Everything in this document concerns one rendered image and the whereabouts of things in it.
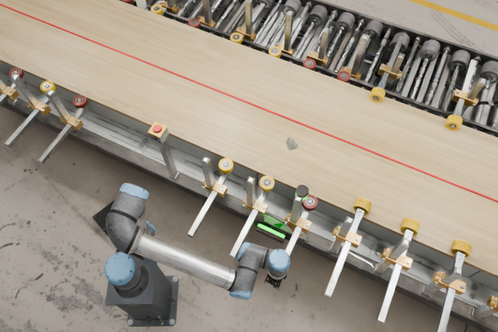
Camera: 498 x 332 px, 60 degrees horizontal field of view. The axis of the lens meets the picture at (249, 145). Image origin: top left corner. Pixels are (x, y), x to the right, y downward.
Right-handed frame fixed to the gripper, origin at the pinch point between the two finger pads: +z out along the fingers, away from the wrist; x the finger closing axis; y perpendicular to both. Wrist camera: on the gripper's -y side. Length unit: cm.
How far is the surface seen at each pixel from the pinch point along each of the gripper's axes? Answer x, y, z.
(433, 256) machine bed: 69, -52, 11
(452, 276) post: 70, -29, -26
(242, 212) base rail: -33.6, -27.6, 11.7
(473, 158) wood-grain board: 69, -106, -12
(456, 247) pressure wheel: 71, -48, -16
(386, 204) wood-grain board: 35, -58, -10
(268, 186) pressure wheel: -23.9, -39.1, -9.5
